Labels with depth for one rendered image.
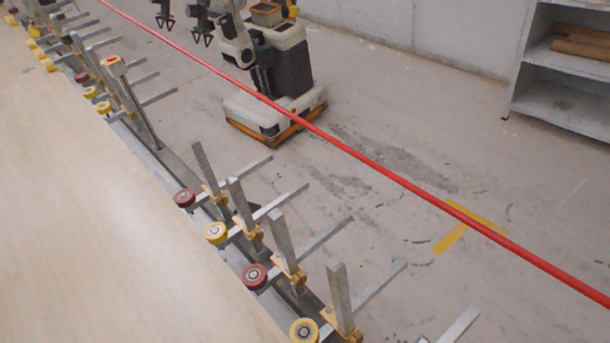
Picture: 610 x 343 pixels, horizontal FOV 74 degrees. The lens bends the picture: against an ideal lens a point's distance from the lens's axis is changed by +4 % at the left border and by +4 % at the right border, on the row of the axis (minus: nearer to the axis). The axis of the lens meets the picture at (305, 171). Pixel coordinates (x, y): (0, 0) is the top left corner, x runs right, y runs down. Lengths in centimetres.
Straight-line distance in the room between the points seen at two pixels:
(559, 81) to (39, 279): 335
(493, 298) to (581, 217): 77
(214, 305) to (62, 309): 49
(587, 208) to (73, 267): 258
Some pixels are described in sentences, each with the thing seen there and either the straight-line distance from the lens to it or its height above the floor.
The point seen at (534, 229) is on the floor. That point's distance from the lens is 261.
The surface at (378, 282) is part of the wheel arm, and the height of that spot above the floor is 82.
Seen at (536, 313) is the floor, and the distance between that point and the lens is 231.
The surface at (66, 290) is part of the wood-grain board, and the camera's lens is 156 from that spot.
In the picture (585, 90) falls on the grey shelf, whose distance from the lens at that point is 352.
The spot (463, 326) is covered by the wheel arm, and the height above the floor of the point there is 84.
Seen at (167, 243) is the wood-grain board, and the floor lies 90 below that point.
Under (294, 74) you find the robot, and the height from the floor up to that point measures 49.
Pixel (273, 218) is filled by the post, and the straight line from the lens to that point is 109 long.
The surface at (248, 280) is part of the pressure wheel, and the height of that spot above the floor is 91.
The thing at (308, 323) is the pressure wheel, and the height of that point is 91.
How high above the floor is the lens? 194
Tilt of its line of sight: 42 degrees down
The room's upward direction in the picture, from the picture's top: 12 degrees counter-clockwise
